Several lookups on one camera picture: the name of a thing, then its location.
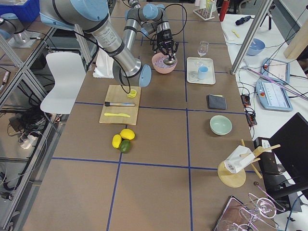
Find red cylinder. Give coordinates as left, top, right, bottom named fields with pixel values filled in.
left=219, top=0, right=230, bottom=22

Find pile of clear ice cubes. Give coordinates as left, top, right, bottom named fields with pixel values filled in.
left=154, top=56, right=165, bottom=68

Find clear wine glass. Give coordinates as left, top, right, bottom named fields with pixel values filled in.
left=195, top=41, right=209, bottom=67

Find blue teach pendant tablet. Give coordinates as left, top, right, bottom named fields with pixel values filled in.
left=256, top=80, right=293, bottom=112

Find grey folded cloth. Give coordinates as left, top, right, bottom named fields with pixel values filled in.
left=206, top=94, right=227, bottom=110

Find green lime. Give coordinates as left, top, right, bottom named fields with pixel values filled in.
left=119, top=140, right=131, bottom=153

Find steel rod muddler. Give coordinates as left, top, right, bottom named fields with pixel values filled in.
left=104, top=102, right=135, bottom=107

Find blue bowl on desk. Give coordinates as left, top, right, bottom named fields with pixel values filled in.
left=246, top=38, right=265, bottom=56

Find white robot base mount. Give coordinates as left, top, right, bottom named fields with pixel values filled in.
left=93, top=49, right=114, bottom=78

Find pink bowl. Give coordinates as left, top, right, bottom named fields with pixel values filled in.
left=152, top=52, right=177, bottom=74

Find blue plastic cup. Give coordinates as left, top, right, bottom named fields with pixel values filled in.
left=197, top=66, right=208, bottom=79

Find black monitor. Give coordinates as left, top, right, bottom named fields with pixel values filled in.
left=259, top=112, right=308, bottom=199

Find yellow plastic knife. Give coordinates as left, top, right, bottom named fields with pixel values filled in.
left=103, top=113, right=131, bottom=117

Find yellow lemon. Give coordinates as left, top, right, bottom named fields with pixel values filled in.
left=112, top=134, right=122, bottom=149
left=119, top=128, right=135, bottom=140

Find white carton on stand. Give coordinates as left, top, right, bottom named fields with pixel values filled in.
left=224, top=145, right=255, bottom=174

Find blue storage bin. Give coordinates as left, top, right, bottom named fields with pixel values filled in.
left=0, top=0, right=39, bottom=22

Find upside-down wine glasses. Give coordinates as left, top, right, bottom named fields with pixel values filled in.
left=214, top=193, right=285, bottom=231

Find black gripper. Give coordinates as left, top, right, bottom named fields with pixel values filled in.
left=152, top=23, right=179, bottom=57

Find cream bear serving tray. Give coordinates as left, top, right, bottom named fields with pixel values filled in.
left=186, top=57, right=216, bottom=85

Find yellow plastic spoon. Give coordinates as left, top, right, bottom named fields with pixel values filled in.
left=232, top=30, right=240, bottom=38

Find green ceramic bowl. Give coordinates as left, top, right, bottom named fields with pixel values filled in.
left=209, top=115, right=232, bottom=136

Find wooden cutting board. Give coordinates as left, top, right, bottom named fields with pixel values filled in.
left=99, top=85, right=141, bottom=125

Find wooden mug tree stand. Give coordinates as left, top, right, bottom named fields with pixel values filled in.
left=218, top=139, right=281, bottom=188

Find white chair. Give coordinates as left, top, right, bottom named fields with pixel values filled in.
left=40, top=52, right=86, bottom=114

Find white wire cup rack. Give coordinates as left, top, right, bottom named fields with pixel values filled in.
left=193, top=0, right=217, bottom=21

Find steel ice scoop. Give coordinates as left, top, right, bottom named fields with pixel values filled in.
left=163, top=55, right=178, bottom=66

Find half lemon slice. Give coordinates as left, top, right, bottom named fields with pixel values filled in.
left=127, top=89, right=137, bottom=98

